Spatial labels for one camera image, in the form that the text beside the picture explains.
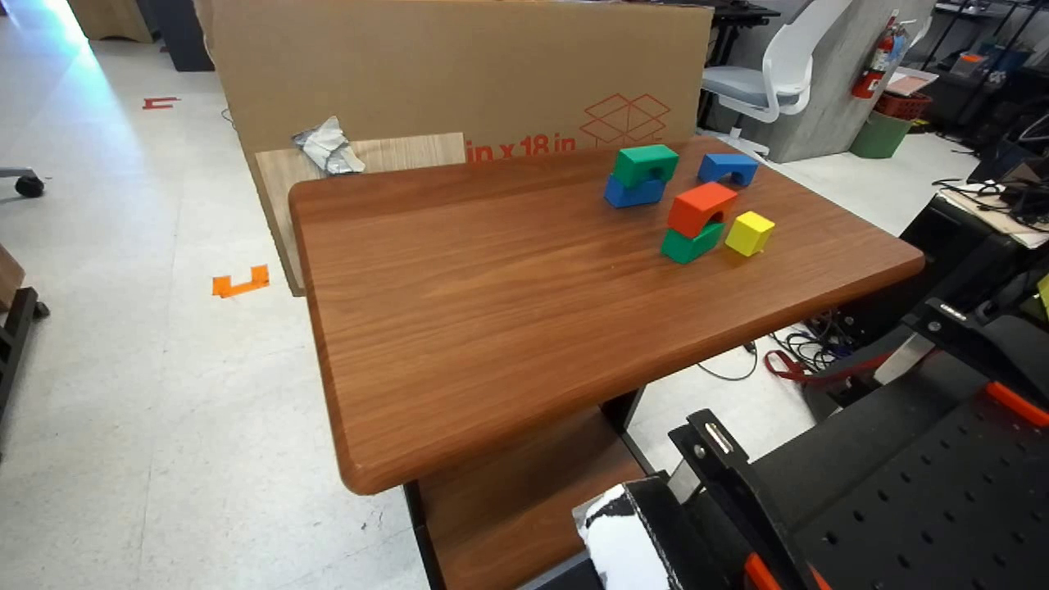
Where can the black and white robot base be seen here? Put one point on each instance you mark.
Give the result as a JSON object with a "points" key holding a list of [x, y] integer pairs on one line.
{"points": [[628, 541]]}

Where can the blue block under green arch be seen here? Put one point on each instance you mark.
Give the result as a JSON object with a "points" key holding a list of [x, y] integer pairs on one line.
{"points": [[624, 195]]}

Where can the green block under red arch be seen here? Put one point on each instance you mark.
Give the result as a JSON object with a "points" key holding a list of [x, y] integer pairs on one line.
{"points": [[684, 247]]}

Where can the yellow cube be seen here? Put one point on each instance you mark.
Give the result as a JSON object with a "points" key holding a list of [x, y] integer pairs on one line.
{"points": [[749, 234]]}

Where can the large cardboard sheet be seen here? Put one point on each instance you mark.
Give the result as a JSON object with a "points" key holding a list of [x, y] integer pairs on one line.
{"points": [[438, 67]]}

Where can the crumpled white cloth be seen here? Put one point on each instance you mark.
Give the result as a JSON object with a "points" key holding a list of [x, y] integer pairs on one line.
{"points": [[326, 150]]}

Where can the grey and white office chair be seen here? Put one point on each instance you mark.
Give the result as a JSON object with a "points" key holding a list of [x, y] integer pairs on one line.
{"points": [[764, 77]]}

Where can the green bin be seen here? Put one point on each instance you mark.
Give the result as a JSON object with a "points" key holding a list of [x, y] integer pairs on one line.
{"points": [[877, 135]]}

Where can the red fire extinguisher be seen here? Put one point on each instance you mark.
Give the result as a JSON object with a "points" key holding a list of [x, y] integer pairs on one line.
{"points": [[877, 60]]}

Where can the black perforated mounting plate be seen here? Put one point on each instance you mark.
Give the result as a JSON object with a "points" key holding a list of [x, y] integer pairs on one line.
{"points": [[930, 494]]}

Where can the white side desk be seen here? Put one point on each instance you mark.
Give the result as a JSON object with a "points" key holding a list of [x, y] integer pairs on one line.
{"points": [[1002, 218]]}

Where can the black chair caster wheel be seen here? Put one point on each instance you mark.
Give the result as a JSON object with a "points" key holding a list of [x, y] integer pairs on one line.
{"points": [[26, 185]]}

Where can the dark cart frame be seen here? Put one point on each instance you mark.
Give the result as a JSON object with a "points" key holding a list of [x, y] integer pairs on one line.
{"points": [[17, 328]]}

